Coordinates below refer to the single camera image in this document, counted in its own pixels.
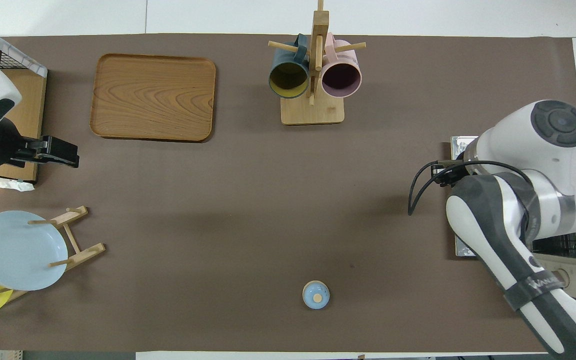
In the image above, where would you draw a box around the wooden plate rack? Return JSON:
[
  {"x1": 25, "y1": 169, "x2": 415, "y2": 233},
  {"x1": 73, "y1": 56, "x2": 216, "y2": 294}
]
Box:
[{"x1": 0, "y1": 205, "x2": 106, "y2": 303}]

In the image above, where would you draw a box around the black wire basket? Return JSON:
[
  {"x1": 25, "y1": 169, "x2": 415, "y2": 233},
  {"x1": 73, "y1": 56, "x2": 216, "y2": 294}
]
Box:
[{"x1": 0, "y1": 29, "x2": 39, "y2": 71}]

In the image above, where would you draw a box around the wooden mug rack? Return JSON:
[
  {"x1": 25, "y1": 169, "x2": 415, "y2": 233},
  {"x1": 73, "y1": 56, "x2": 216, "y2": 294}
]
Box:
[{"x1": 268, "y1": 0, "x2": 367, "y2": 126}]

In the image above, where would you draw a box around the wooden two-tier shelf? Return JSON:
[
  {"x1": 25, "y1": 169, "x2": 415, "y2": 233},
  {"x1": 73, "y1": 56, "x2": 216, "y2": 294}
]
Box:
[{"x1": 0, "y1": 40, "x2": 47, "y2": 182}]

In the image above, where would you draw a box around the small blue call bell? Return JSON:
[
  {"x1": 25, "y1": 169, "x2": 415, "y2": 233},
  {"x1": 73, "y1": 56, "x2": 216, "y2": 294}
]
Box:
[{"x1": 302, "y1": 280, "x2": 330, "y2": 310}]

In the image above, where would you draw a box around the dark blue mug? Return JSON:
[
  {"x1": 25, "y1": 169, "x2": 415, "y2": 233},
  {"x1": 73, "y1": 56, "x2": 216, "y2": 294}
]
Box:
[{"x1": 268, "y1": 34, "x2": 311, "y2": 99}]

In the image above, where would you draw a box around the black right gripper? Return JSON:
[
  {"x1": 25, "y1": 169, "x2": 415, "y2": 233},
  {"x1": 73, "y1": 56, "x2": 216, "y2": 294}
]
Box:
[{"x1": 430, "y1": 166, "x2": 470, "y2": 189}]

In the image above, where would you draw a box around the brown table mat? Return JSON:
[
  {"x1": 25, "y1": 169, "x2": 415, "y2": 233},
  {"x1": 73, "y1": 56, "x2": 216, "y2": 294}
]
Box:
[{"x1": 0, "y1": 34, "x2": 576, "y2": 353}]

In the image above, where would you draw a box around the pink mug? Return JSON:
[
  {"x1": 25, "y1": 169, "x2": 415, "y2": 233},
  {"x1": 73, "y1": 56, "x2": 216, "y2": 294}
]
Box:
[{"x1": 320, "y1": 32, "x2": 363, "y2": 99}]

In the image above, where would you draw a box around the white checkered fabric liner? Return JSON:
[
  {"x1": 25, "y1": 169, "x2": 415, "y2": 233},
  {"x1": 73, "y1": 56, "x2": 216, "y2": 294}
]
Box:
[{"x1": 0, "y1": 20, "x2": 49, "y2": 192}]

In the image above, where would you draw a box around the brown wooden tray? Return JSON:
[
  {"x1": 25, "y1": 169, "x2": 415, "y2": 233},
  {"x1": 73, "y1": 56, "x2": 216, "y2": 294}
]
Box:
[{"x1": 89, "y1": 53, "x2": 217, "y2": 143}]

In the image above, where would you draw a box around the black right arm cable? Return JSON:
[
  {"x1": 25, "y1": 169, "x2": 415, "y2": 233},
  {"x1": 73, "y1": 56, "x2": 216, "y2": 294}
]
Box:
[{"x1": 408, "y1": 160, "x2": 534, "y2": 217}]

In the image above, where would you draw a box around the light blue plate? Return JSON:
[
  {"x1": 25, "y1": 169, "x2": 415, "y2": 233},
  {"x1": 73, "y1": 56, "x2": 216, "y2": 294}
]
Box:
[{"x1": 0, "y1": 210, "x2": 69, "y2": 292}]

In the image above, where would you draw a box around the oven wire rack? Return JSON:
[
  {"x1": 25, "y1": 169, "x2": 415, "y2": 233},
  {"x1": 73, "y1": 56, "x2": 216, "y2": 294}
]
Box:
[{"x1": 532, "y1": 234, "x2": 576, "y2": 259}]

